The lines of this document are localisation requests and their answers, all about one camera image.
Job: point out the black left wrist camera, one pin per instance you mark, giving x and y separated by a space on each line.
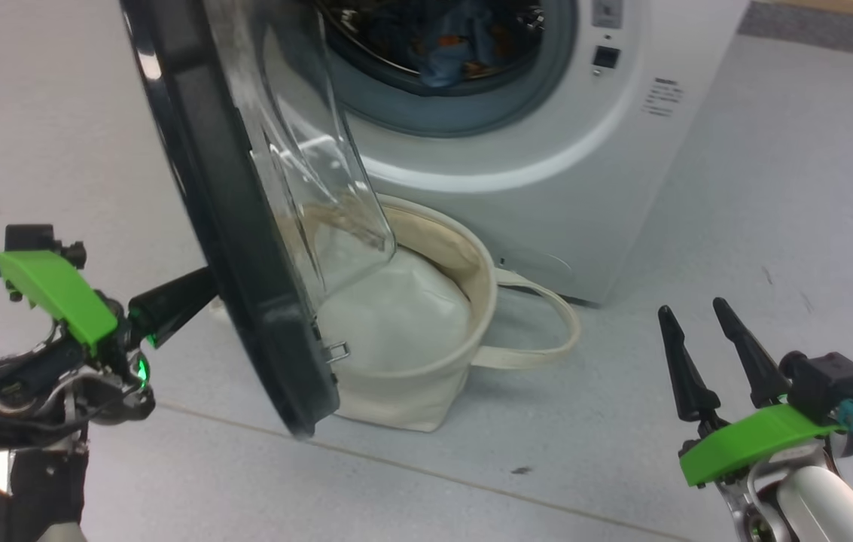
31 237

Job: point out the cream canvas laundry basket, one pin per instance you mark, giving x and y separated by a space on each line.
411 324

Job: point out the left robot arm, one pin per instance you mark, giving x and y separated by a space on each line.
42 489

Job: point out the white front-load washing machine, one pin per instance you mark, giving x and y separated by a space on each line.
546 211

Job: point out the black round glass washer door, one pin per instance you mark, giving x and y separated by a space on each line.
230 226

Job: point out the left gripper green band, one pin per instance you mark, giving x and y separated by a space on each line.
57 293

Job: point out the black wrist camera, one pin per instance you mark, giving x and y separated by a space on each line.
31 237
833 376

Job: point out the blue garment with orange print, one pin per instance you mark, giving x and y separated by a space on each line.
449 60

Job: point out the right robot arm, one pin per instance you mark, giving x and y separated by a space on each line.
825 504

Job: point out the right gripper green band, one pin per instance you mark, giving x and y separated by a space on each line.
750 444

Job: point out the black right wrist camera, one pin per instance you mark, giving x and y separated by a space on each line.
833 376

